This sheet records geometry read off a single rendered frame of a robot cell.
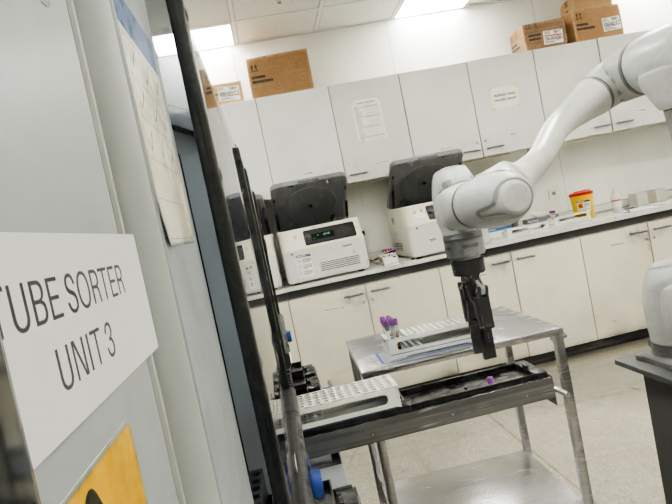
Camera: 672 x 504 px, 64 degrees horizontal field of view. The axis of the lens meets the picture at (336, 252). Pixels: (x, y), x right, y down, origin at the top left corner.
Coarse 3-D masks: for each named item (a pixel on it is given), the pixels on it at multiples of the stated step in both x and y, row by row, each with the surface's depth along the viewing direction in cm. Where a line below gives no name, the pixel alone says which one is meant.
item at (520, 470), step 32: (512, 320) 177; (352, 352) 178; (448, 352) 155; (512, 352) 200; (576, 416) 159; (384, 448) 154; (576, 448) 159; (384, 480) 155; (416, 480) 196; (448, 480) 191; (480, 480) 187; (512, 480) 183; (544, 480) 179
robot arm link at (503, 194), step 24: (576, 96) 131; (600, 96) 130; (552, 120) 127; (576, 120) 130; (552, 144) 116; (504, 168) 107; (528, 168) 110; (456, 192) 116; (480, 192) 105; (504, 192) 102; (528, 192) 102; (456, 216) 116; (480, 216) 107; (504, 216) 103
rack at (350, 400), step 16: (352, 384) 130; (368, 384) 126; (384, 384) 124; (304, 400) 124; (320, 400) 122; (336, 400) 120; (352, 400) 120; (368, 400) 131; (384, 400) 130; (400, 400) 122; (304, 416) 125; (320, 416) 123; (336, 416) 126; (352, 416) 120
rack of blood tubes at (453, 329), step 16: (448, 320) 168; (464, 320) 165; (384, 336) 164; (400, 336) 160; (416, 336) 160; (432, 336) 170; (448, 336) 170; (464, 336) 161; (384, 352) 167; (400, 352) 159; (416, 352) 160
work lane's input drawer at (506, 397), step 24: (432, 384) 133; (456, 384) 132; (480, 384) 129; (504, 384) 124; (528, 384) 123; (552, 384) 124; (408, 408) 121; (432, 408) 121; (456, 408) 121; (480, 408) 122; (504, 408) 123; (312, 432) 119; (336, 432) 118; (360, 432) 119; (384, 432) 120; (408, 432) 120; (312, 456) 118
